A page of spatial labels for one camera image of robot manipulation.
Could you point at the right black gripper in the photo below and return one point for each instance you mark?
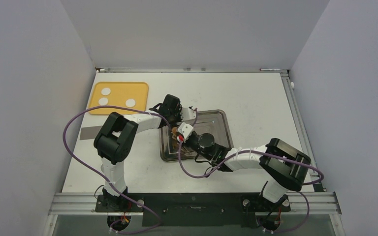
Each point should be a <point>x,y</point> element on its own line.
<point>186,142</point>

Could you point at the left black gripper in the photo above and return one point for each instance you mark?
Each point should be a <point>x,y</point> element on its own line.
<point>178,111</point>

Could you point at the wooden rolling pin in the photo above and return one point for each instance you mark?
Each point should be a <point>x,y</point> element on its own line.
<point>175,139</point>

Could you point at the stainless steel tray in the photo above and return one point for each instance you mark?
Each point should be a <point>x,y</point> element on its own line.
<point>210,121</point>

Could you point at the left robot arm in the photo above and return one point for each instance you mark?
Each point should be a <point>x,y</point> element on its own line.
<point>114,142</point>

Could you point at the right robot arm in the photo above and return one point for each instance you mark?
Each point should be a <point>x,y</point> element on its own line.
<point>285,164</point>

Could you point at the white dough disc right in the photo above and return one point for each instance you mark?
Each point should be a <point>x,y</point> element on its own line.
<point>130,103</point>

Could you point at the white dough disc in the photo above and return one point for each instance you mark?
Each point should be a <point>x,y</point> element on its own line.
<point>130,103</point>
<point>105,91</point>
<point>103,101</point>

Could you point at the white dough disc lower left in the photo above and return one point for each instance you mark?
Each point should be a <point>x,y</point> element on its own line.
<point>103,101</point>

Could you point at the white dough disc upper left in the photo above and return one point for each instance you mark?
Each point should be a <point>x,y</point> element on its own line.
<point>105,91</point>

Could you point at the yellow plastic tray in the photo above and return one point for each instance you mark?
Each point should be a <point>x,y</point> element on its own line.
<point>120,93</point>

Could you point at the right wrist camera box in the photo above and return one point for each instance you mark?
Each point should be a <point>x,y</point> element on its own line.
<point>185,130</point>

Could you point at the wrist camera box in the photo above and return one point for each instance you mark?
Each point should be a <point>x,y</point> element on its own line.
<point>185,130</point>
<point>188,113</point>

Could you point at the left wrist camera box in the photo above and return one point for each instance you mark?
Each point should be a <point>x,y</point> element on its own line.
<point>188,113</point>

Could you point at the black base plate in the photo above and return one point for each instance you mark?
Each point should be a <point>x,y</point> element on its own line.
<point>194,209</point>

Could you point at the scraper with red handle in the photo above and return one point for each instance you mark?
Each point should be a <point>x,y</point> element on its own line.
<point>89,133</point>

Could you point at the aluminium frame rail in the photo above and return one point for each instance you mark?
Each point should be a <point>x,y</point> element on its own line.
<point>298,121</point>

